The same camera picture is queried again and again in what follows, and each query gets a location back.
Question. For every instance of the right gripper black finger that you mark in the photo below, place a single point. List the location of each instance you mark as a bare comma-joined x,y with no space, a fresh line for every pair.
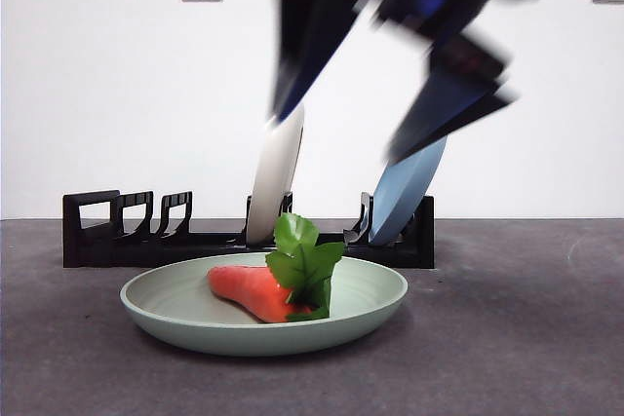
453,94
307,36

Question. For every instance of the orange carrot with green leaves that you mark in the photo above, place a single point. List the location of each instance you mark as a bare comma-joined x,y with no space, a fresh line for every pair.
244,289

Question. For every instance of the green plate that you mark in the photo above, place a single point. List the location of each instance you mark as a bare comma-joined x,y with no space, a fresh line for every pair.
170,299

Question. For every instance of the blue plate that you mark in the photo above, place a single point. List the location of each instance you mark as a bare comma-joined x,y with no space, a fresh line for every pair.
400,201

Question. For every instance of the white plate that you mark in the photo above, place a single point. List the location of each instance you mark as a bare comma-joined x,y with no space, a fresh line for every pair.
273,182

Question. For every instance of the black plate rack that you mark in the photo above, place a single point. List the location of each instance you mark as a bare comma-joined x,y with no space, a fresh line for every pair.
205,253

